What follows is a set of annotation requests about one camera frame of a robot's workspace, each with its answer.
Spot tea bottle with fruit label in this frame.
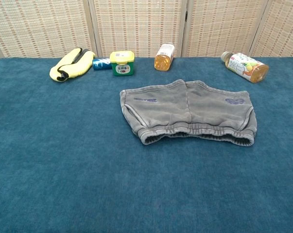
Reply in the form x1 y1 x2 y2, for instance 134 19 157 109
221 51 269 83

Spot amber drink bottle white label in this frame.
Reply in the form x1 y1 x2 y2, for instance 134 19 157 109
154 43 176 71

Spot blue can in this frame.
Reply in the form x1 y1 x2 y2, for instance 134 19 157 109
92 57 112 71

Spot woven folding screen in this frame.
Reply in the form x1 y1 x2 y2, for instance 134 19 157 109
0 0 293 62

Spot green box with yellow lid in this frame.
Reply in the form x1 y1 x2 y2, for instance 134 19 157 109
109 50 135 77

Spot yellow and black cloth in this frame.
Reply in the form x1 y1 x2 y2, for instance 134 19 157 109
49 48 96 83

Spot grey shorts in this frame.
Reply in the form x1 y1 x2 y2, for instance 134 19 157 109
119 79 258 147

